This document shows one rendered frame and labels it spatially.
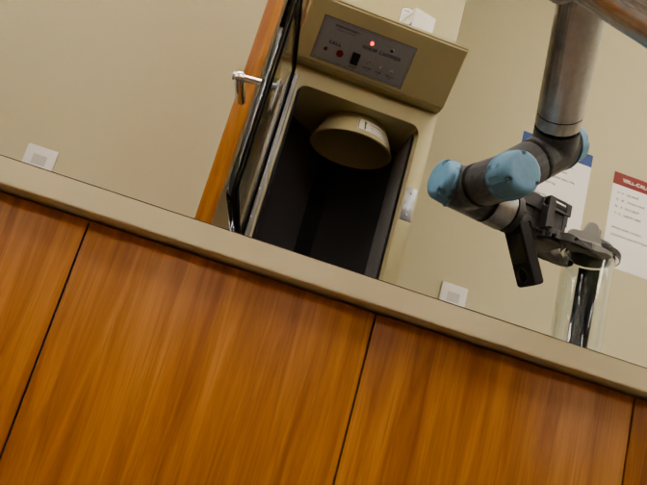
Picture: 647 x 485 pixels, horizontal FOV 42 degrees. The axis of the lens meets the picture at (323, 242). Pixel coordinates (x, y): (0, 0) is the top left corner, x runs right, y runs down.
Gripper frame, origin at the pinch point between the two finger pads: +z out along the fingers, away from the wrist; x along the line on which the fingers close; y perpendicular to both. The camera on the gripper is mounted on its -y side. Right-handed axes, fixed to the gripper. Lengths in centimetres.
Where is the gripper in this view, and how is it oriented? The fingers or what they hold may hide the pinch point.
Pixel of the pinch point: (586, 263)
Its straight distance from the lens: 162.3
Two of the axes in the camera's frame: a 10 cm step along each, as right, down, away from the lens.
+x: -4.7, 1.7, 8.7
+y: 2.5, -9.2, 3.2
